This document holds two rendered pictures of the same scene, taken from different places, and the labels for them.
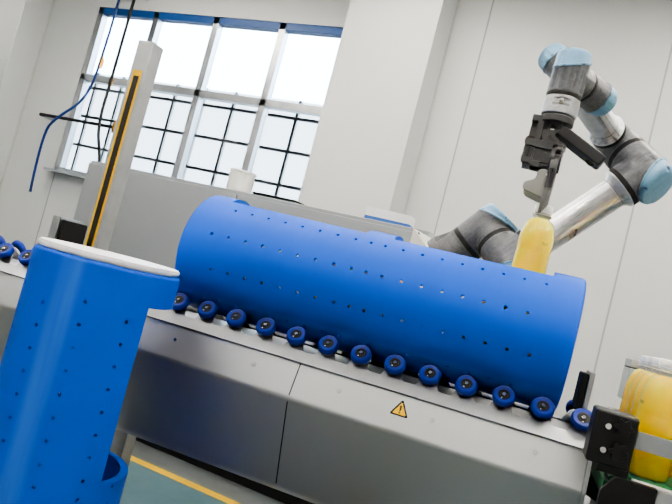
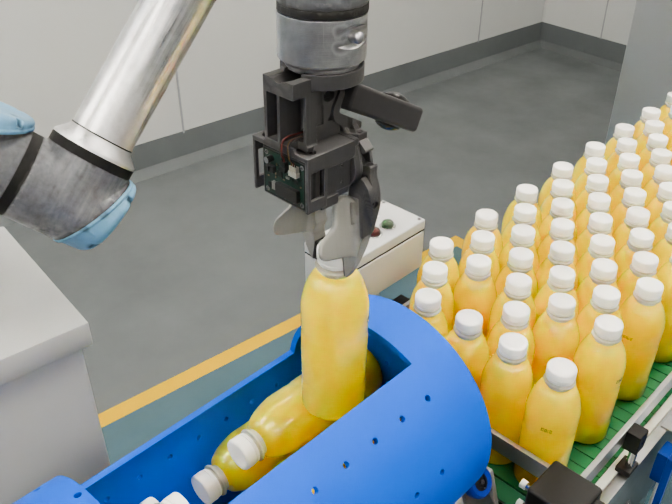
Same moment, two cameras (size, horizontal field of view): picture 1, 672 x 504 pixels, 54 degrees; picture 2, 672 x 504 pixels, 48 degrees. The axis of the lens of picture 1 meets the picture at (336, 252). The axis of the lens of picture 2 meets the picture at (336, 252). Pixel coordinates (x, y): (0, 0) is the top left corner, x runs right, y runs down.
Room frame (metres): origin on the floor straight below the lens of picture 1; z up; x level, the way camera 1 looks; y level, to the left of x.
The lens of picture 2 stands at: (1.13, 0.15, 1.78)
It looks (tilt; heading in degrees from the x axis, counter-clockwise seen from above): 34 degrees down; 297
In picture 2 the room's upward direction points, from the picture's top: straight up
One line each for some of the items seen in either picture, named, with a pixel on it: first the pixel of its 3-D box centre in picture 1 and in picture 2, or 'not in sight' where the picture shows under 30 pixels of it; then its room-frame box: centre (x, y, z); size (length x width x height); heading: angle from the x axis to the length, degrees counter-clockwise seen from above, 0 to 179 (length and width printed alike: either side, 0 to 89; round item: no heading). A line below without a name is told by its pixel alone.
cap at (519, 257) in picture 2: not in sight; (520, 260); (1.31, -0.88, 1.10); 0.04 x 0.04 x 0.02
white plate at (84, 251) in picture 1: (111, 257); not in sight; (1.33, 0.43, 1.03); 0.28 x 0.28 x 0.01
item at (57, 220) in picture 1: (64, 247); not in sight; (1.77, 0.70, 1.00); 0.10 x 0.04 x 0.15; 162
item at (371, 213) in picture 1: (389, 220); not in sight; (3.39, -0.23, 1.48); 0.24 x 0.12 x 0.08; 74
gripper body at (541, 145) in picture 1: (547, 144); (315, 130); (1.42, -0.39, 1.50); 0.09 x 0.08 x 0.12; 72
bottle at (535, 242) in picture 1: (531, 257); (334, 334); (1.41, -0.41, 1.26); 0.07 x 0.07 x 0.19
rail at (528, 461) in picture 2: not in sight; (450, 412); (1.33, -0.64, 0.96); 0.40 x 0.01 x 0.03; 162
